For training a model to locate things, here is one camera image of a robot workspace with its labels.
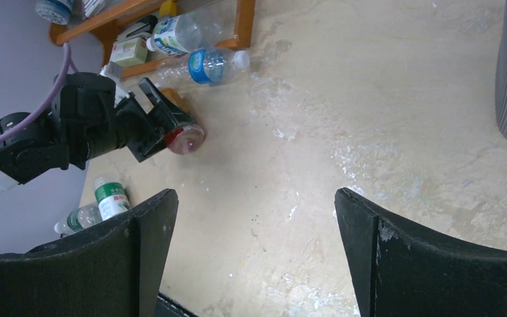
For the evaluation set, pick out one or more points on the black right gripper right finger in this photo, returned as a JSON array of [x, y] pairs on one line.
[[401, 268]]

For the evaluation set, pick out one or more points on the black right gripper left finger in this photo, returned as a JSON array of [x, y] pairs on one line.
[[114, 268]]

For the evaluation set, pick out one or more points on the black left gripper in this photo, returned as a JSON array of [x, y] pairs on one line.
[[81, 123]]

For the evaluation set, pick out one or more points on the red label tea bottle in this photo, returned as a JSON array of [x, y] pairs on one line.
[[187, 139]]

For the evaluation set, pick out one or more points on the green label water bottle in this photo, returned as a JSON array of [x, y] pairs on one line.
[[110, 196]]

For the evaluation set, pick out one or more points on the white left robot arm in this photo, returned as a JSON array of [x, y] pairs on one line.
[[84, 121]]

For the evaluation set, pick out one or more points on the dark green label bottle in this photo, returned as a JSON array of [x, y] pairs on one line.
[[78, 220]]

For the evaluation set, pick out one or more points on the clear bottle blue label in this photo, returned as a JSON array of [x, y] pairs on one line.
[[206, 67]]

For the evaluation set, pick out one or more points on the green white carton box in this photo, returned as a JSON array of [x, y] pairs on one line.
[[129, 53]]

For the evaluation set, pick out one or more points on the wooden shelf rack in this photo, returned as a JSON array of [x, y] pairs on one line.
[[133, 19]]

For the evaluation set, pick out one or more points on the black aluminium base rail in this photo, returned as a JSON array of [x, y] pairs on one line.
[[167, 307]]

